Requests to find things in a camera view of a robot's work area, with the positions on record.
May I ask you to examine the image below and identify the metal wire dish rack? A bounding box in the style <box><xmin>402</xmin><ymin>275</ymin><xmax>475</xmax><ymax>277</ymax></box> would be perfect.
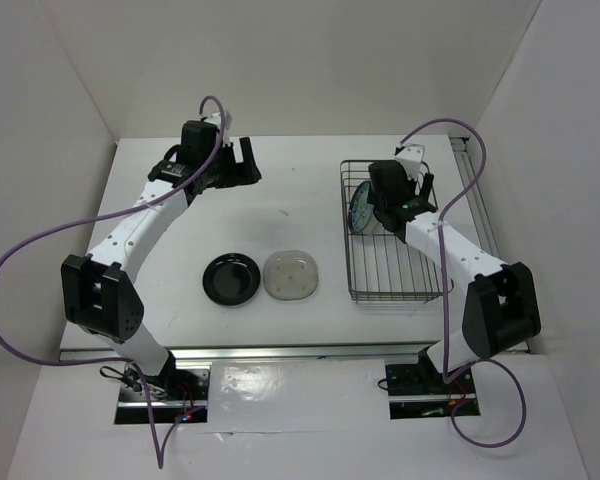
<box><xmin>340</xmin><ymin>160</ymin><xmax>442</xmax><ymax>303</ymax></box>

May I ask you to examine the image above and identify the aluminium rail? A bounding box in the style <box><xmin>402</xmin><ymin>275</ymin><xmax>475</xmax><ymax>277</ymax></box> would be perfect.
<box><xmin>57</xmin><ymin>339</ymin><xmax>441</xmax><ymax>364</ymax></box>

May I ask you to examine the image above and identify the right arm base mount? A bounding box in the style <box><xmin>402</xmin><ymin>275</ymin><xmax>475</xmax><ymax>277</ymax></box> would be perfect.
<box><xmin>377</xmin><ymin>351</ymin><xmax>481</xmax><ymax>420</ymax></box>

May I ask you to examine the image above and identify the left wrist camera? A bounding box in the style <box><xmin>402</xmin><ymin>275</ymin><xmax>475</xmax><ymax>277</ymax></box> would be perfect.
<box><xmin>201</xmin><ymin>111</ymin><xmax>233</xmax><ymax>146</ymax></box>

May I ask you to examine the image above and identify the blue floral ceramic plate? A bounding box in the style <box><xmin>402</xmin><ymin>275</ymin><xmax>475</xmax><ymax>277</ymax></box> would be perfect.
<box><xmin>347</xmin><ymin>180</ymin><xmax>375</xmax><ymax>235</ymax></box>

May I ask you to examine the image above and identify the black round plate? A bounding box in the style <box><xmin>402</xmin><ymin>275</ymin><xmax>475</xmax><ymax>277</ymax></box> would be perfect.
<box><xmin>202</xmin><ymin>253</ymin><xmax>261</xmax><ymax>307</ymax></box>

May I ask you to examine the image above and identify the smoky grey glass plate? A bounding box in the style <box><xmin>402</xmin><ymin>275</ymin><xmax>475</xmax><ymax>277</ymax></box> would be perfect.
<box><xmin>262</xmin><ymin>250</ymin><xmax>319</xmax><ymax>301</ymax></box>

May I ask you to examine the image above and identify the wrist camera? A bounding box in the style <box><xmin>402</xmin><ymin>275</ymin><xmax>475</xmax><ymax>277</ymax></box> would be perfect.
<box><xmin>394</xmin><ymin>143</ymin><xmax>425</xmax><ymax>179</ymax></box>
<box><xmin>201</xmin><ymin>111</ymin><xmax>233</xmax><ymax>146</ymax></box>

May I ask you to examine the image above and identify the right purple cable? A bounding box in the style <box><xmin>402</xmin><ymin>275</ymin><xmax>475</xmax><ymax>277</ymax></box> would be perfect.
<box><xmin>402</xmin><ymin>118</ymin><xmax>527</xmax><ymax>446</ymax></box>

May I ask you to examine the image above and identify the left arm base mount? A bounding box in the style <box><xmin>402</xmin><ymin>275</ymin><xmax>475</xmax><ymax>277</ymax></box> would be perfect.
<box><xmin>99</xmin><ymin>365</ymin><xmax>211</xmax><ymax>425</ymax></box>

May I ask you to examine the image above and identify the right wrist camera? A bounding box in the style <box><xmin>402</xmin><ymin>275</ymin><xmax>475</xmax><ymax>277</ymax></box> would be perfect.
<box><xmin>394</xmin><ymin>143</ymin><xmax>425</xmax><ymax>179</ymax></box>

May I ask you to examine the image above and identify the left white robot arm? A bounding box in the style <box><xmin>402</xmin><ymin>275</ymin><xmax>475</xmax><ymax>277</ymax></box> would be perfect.
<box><xmin>61</xmin><ymin>118</ymin><xmax>261</xmax><ymax>399</ymax></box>

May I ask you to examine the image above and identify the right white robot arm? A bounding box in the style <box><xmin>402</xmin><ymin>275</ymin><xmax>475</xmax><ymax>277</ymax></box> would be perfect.
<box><xmin>368</xmin><ymin>160</ymin><xmax>541</xmax><ymax>392</ymax></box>

